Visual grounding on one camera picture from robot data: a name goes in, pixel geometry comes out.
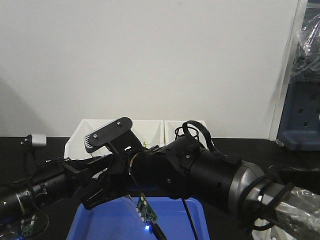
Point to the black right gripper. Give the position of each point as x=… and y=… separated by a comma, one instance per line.
x=166, y=169

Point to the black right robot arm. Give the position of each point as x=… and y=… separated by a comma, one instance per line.
x=287, y=196

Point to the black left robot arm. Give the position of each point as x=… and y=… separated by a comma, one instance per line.
x=61, y=178

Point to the white test tube rack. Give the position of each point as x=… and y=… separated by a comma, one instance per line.
x=273, y=233

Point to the grey pegboard drying rack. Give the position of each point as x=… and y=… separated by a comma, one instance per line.
x=299, y=127

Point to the left white storage bin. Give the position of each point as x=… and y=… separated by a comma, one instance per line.
x=75, y=146

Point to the white storage bin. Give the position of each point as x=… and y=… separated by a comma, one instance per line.
x=149, y=132
x=75, y=146
x=170, y=127

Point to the blue plastic tray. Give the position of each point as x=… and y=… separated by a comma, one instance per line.
x=118, y=220

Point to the middle white storage bin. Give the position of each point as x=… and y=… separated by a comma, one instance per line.
x=149, y=132

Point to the right white storage bin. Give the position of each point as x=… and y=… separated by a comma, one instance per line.
x=170, y=127

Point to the plastic bag of pegs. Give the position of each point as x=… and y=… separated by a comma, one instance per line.
x=305, y=65

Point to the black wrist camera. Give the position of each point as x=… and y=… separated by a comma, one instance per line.
x=116, y=136

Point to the black wire tripod stand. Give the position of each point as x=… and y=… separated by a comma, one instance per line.
x=180, y=132

